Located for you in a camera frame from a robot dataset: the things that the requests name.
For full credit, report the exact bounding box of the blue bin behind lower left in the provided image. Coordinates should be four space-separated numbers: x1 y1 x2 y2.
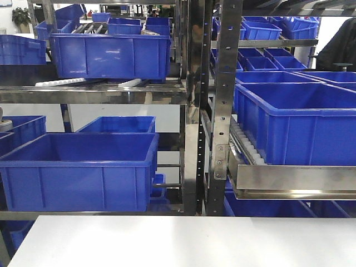
77 116 156 133

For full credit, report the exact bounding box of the stainless steel shelf rack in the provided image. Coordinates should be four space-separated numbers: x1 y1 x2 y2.
1 1 355 216

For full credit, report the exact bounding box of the large blue bin right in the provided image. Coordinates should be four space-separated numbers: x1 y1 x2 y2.
235 83 355 166

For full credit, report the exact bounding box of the large blue bin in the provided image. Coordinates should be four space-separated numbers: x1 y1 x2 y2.
1 133 159 212
49 33 171 80
235 83 355 166

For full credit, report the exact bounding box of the large blue bin upper left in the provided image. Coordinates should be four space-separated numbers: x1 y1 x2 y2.
49 33 171 80

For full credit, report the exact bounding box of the large blue bin lower left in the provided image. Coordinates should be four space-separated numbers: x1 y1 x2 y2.
1 133 159 212

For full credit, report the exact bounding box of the blue bin far left lower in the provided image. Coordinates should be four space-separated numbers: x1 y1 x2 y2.
1 116 46 156

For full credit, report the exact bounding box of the blue bin far left upper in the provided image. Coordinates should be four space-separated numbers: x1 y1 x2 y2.
1 34 46 65

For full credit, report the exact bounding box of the potted green plant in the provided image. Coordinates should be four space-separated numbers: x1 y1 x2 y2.
12 7 31 33

